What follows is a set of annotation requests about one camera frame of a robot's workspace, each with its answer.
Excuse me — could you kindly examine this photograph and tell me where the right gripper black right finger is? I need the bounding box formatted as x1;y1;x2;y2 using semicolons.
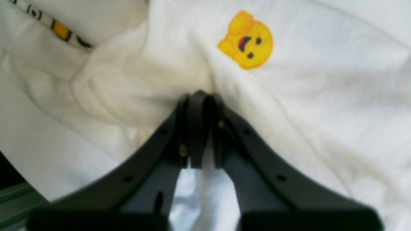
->
210;93;383;231

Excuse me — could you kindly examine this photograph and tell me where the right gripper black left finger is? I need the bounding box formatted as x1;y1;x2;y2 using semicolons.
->
27;90;210;231

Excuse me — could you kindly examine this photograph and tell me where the white printed T-shirt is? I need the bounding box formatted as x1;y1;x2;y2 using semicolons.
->
1;0;410;231

